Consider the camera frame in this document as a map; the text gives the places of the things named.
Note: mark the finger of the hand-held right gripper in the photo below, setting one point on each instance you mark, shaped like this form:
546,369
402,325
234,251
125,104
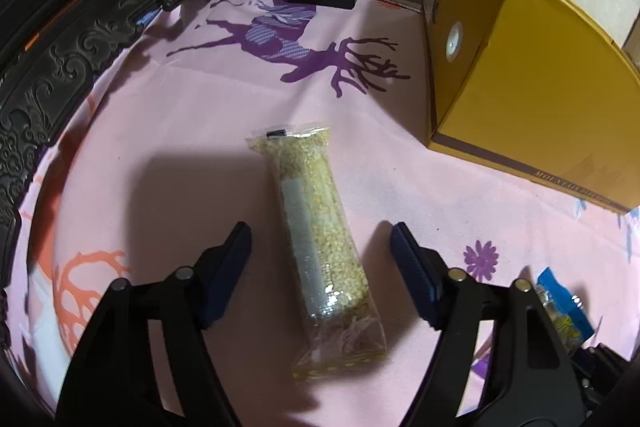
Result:
602,369

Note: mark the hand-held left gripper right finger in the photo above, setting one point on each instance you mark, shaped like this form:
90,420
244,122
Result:
415,277

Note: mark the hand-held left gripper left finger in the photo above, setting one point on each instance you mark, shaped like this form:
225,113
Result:
227,272

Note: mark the blue yellow snack packet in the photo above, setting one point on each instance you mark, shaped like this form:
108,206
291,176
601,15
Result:
562,317

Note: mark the clear sesame roll packet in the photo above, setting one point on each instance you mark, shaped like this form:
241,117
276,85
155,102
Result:
320,227

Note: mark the yellow cardboard box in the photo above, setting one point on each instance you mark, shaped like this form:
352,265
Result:
540,82

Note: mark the pink printed tablecloth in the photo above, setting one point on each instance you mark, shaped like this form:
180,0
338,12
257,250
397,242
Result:
200,132

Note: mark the dark carved wooden furniture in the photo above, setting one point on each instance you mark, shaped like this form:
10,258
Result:
75,32

